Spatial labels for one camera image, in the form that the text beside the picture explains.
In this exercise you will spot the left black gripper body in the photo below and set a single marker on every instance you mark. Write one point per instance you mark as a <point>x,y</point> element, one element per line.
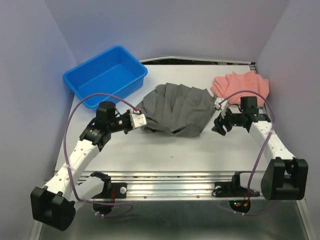
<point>120,123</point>

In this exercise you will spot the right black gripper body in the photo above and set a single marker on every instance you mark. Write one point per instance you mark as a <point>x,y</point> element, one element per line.
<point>232,118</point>

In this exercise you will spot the grey skirt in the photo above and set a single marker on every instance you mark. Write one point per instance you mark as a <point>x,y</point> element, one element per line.
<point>177,110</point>

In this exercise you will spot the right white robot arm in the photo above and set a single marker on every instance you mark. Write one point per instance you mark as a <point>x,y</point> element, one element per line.
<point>276,174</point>

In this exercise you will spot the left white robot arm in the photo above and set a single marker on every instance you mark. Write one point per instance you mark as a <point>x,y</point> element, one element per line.
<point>56,203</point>

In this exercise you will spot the pink folded skirt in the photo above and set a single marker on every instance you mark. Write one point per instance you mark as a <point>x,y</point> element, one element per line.
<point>224,86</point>

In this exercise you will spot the blue plastic bin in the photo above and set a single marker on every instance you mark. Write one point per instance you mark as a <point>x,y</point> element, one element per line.
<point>115,71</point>

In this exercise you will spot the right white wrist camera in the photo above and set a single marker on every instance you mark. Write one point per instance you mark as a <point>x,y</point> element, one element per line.
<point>220,104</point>

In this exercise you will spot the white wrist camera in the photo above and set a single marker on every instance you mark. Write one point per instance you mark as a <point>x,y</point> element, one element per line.
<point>220,104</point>
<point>137,119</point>

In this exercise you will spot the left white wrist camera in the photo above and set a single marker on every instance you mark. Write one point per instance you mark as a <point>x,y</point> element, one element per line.
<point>137,119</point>

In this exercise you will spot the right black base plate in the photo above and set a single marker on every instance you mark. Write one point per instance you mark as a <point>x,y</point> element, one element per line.
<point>226,189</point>

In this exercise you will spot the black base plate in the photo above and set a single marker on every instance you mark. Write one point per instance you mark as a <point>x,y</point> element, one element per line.
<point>101,190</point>
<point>226,189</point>

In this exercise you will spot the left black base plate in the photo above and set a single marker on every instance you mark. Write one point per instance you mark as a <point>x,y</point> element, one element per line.
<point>101,190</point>

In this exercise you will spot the aluminium rail frame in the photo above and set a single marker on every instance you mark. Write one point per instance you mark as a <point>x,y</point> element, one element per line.
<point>170,179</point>

